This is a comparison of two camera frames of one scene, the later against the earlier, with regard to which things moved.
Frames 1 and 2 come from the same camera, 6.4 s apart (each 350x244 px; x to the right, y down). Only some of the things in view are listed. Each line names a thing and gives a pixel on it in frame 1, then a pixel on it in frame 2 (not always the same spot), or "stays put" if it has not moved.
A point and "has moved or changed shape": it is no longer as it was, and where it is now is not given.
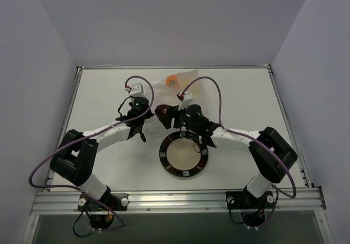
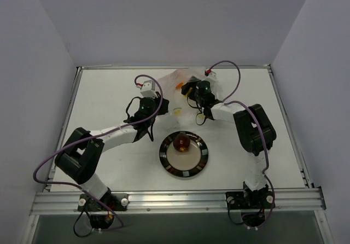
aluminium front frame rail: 290,201 stays put
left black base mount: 101,211 stays put
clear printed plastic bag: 168,90 has moved or changed shape
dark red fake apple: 162,110 has moved or changed shape
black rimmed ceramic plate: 181,154 stays put
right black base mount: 252,208 stays put
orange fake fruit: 171,81 -> 179,86
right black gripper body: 175,115 -> 187,88
